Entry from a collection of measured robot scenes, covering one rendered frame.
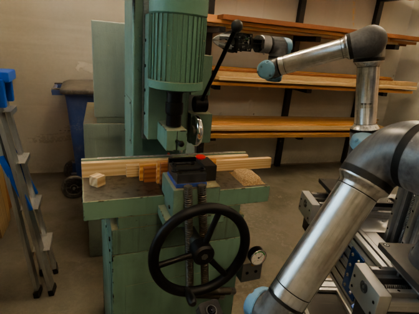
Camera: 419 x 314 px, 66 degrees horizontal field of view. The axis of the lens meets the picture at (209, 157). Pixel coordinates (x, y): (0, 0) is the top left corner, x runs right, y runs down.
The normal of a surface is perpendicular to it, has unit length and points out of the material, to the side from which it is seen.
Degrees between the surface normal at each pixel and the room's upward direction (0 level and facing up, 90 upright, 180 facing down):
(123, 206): 90
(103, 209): 90
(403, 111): 90
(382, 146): 71
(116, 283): 90
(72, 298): 0
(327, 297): 0
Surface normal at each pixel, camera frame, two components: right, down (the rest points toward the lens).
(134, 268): 0.36, 0.33
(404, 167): -0.90, 0.17
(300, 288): -0.21, -0.05
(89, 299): 0.08, -0.94
